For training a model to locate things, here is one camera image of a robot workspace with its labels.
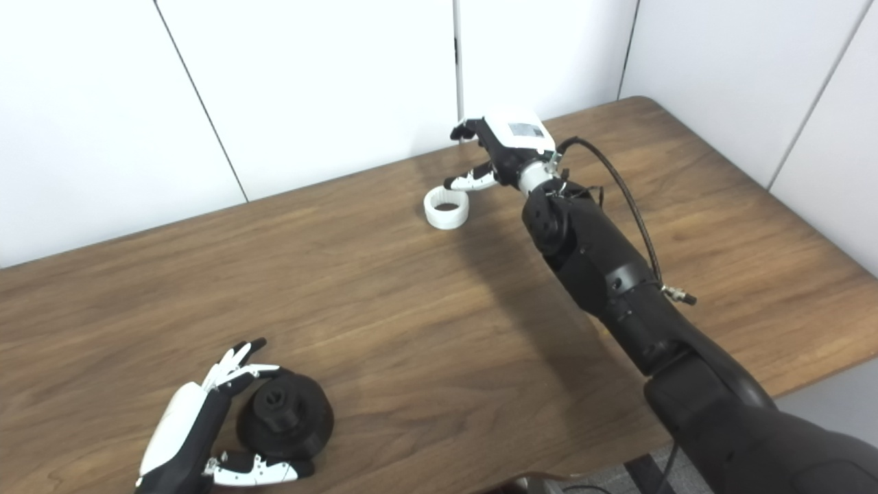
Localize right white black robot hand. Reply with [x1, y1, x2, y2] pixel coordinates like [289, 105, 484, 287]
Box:
[444, 110, 558, 193]

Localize white toothed plastic ring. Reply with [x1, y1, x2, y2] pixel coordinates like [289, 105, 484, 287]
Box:
[423, 185, 471, 231]

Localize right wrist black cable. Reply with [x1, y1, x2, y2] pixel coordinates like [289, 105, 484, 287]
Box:
[556, 136, 698, 306]

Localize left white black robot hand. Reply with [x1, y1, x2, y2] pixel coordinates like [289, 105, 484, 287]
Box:
[135, 338, 316, 494]

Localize right arm thin wires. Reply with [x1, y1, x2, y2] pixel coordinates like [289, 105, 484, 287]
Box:
[549, 180, 606, 207]

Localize round black plastic part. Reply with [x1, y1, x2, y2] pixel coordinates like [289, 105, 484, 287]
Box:
[236, 369, 335, 460]

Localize black table leg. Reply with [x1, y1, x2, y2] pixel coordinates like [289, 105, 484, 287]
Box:
[623, 454, 663, 494]

